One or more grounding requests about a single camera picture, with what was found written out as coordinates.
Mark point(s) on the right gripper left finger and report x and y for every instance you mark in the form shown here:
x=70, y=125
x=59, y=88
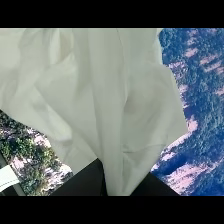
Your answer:
x=85, y=181

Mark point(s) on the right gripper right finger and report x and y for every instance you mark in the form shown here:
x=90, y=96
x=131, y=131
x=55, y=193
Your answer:
x=151, y=186

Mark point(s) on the white shirt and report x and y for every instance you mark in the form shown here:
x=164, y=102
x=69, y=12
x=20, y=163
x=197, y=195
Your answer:
x=100, y=93

